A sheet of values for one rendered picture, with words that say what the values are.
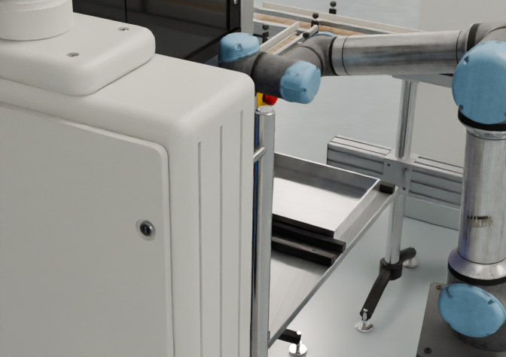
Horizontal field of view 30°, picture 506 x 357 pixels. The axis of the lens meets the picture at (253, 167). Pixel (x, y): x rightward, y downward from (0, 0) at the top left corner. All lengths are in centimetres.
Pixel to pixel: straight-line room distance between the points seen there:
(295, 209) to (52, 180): 113
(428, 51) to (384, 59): 9
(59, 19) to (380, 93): 398
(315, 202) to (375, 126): 247
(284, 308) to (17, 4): 94
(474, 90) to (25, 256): 75
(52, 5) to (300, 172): 129
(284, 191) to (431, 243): 160
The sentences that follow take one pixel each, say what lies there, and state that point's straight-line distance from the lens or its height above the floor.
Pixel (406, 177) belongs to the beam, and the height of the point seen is 50.
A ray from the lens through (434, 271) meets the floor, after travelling 354.
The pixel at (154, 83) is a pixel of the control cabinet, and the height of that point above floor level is 155.
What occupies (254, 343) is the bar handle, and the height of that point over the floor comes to 113.
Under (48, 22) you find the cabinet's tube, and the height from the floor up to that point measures 160.
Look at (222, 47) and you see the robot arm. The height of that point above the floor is 133.
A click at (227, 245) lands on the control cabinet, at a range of 108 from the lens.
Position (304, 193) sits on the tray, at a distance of 217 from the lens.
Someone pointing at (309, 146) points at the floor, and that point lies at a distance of 435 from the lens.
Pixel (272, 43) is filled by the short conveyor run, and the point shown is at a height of 96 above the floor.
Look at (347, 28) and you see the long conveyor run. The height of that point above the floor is 96.
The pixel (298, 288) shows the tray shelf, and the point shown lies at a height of 88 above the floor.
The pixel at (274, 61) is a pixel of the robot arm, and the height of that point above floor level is 132.
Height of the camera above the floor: 195
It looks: 28 degrees down
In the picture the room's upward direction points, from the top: 1 degrees clockwise
